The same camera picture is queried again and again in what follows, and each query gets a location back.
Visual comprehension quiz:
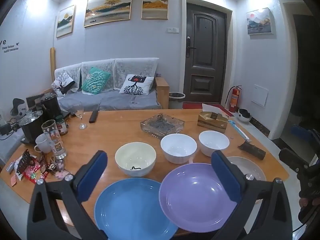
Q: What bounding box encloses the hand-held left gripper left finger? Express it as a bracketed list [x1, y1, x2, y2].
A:
[27, 150, 108, 240]

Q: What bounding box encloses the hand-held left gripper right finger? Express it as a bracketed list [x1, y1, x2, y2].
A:
[211, 150, 293, 240]

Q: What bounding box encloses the wooden plank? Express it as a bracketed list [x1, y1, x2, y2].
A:
[50, 47, 57, 80]

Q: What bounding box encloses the printed glass tumbler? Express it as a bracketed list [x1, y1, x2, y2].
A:
[41, 120, 67, 158]

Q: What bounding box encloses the cream bowl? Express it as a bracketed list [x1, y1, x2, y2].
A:
[115, 142, 157, 177]

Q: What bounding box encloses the small white bowl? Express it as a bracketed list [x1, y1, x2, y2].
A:
[199, 130, 230, 157]

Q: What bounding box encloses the small landscape painting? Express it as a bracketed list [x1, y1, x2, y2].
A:
[56, 5, 76, 38]

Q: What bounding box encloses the mountain canvas painting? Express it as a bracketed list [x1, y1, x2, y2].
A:
[246, 7, 272, 35]

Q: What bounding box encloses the wide landscape painting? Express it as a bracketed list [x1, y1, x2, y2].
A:
[83, 0, 133, 27]

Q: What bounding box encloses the wall lettering decal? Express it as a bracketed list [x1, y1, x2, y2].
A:
[0, 39, 20, 54]

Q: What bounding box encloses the pile of snack wrappers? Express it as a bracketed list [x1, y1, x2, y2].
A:
[10, 150, 70, 185]

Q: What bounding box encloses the dark brown door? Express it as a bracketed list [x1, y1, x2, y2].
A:
[183, 2, 227, 104]

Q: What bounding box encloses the red fire extinguisher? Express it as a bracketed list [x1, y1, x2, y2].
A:
[225, 85, 242, 113]

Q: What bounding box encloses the green lid jar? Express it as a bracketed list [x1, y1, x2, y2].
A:
[55, 115, 68, 136]

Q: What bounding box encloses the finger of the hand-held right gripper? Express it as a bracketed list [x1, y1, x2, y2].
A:
[278, 148, 305, 172]
[290, 124, 315, 142]

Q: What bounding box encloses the blue toothbrush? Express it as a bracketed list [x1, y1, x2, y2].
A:
[229, 120, 250, 140]

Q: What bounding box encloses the blue plate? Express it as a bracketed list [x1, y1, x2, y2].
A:
[94, 177, 178, 240]

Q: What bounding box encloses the gold tissue box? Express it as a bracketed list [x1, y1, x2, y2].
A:
[197, 103, 229, 133]

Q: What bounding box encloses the tree print cushion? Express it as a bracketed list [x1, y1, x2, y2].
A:
[51, 70, 75, 95]

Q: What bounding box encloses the red door mat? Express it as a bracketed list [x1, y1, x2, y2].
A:
[182, 102, 235, 117]

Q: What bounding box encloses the white root print cushion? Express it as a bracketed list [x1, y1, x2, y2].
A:
[119, 74, 154, 95]

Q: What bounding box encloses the square landscape painting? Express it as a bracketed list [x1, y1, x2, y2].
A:
[141, 0, 169, 20]

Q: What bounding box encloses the black and white helmet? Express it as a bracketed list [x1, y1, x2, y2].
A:
[237, 108, 251, 123]

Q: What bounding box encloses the large white bowl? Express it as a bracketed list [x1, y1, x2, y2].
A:
[160, 133, 197, 164]

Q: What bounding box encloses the glass ashtray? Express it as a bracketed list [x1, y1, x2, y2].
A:
[140, 113, 185, 140]

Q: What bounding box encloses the purple plate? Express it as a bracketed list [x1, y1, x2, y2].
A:
[159, 164, 240, 233]

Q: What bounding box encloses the teal leaf cushion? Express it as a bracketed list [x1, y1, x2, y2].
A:
[81, 67, 111, 95]

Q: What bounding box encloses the wooden side table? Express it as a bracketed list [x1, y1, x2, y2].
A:
[155, 76, 170, 109]

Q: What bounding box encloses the white mug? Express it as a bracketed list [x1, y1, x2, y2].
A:
[34, 133, 53, 154]

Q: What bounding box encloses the wine glass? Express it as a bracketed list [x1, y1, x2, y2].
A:
[74, 104, 87, 130]

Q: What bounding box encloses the door handle lock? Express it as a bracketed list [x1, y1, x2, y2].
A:
[186, 36, 197, 57]

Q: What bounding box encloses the white trash bin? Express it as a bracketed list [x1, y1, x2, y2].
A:
[168, 92, 186, 109]

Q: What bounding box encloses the black electric kettle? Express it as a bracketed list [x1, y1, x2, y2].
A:
[40, 93, 62, 123]

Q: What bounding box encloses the grey sofa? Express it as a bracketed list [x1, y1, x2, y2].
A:
[42, 57, 170, 112]

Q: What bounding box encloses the white wall panel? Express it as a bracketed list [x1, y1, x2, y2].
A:
[251, 84, 268, 108]

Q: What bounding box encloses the grey plate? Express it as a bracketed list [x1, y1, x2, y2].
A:
[226, 156, 267, 182]

